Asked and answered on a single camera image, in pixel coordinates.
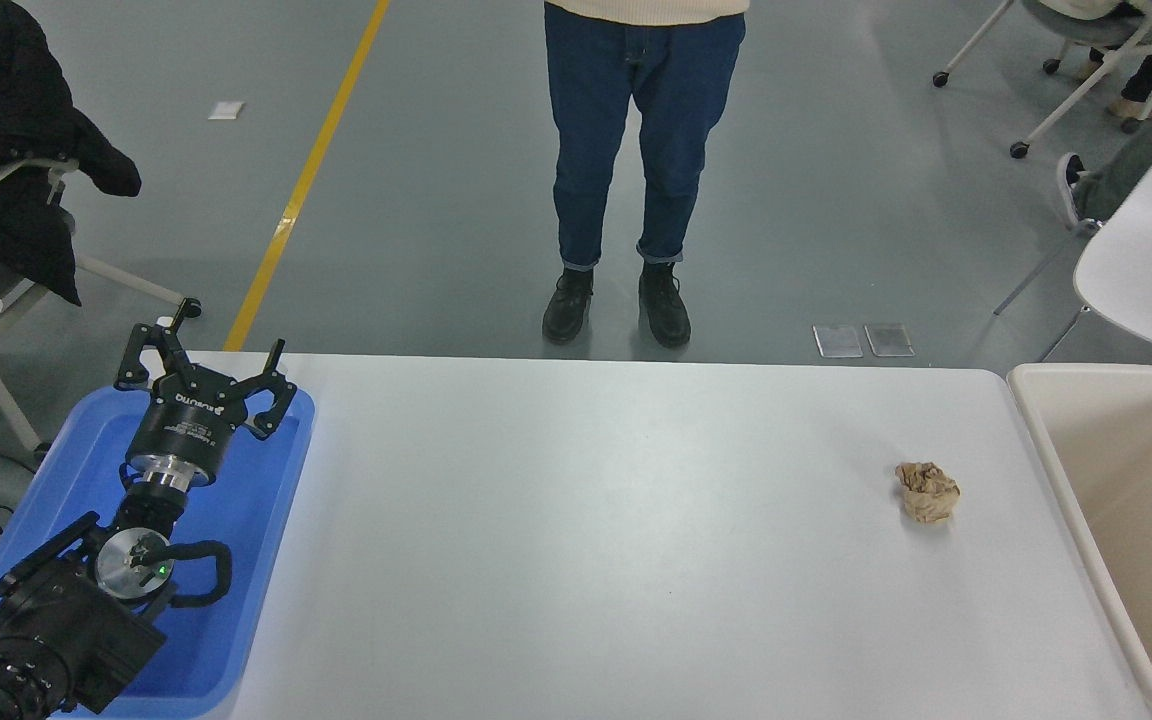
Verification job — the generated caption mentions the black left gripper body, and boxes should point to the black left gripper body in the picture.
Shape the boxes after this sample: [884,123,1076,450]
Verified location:
[126,368,251,481]

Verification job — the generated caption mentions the clear floor plate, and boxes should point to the clear floor plate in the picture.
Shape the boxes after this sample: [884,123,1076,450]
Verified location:
[813,324,865,360]
[864,323,916,359]

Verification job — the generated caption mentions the blue plastic tray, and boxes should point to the blue plastic tray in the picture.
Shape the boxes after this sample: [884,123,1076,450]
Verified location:
[0,385,317,719]

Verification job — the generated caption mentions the seated person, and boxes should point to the seated person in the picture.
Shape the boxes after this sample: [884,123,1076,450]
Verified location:
[0,0,143,306]

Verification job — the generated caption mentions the standing person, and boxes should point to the standing person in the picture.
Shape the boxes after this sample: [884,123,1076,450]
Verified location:
[541,0,752,350]

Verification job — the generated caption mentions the crumpled tan paper ball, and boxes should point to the crumpled tan paper ball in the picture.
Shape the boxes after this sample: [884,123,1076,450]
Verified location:
[894,461,962,524]

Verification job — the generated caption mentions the large pale bin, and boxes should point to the large pale bin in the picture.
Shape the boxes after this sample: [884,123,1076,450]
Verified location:
[1007,363,1152,720]

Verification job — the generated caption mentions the white rolling chair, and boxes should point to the white rolling chair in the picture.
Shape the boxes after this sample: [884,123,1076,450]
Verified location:
[933,0,1152,159]

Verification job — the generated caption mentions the person's leg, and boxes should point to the person's leg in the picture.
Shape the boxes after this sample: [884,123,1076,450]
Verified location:
[1056,85,1152,229]

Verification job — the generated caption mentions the white frame chair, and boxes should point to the white frame chair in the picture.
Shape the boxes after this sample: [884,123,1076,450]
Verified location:
[0,155,187,456]

